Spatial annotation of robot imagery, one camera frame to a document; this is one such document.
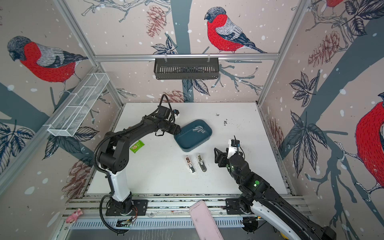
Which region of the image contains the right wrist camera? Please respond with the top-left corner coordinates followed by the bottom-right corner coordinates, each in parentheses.
top-left (227, 139), bottom-right (240, 159)

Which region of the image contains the teal plastic tray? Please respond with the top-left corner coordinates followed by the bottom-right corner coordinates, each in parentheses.
top-left (174, 120), bottom-right (213, 153)

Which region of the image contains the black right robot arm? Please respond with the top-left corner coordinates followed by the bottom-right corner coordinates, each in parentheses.
top-left (214, 139), bottom-right (337, 240)

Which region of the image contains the pink flat case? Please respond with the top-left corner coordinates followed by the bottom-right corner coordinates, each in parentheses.
top-left (189, 201), bottom-right (223, 240)

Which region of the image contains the staples strip in tray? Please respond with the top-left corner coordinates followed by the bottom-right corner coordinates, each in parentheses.
top-left (193, 126), bottom-right (206, 134)

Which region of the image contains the black wire basket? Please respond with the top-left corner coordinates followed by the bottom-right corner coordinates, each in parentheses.
top-left (154, 58), bottom-right (220, 80)

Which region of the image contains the green snack packet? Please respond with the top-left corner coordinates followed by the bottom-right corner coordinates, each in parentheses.
top-left (130, 140), bottom-right (145, 153)

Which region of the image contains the white wire basket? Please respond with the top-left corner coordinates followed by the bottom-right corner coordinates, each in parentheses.
top-left (48, 73), bottom-right (110, 137)

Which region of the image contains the horizontal aluminium bar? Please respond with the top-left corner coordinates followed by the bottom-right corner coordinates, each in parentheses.
top-left (94, 53), bottom-right (280, 63)

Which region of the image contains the pink toy on rail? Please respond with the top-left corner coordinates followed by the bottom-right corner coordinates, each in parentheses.
top-left (66, 209), bottom-right (84, 224)

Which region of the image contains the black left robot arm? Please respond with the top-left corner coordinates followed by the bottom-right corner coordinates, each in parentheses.
top-left (93, 94), bottom-right (181, 235)

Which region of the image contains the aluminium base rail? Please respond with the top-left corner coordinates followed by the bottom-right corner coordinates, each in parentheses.
top-left (63, 195), bottom-right (263, 230)

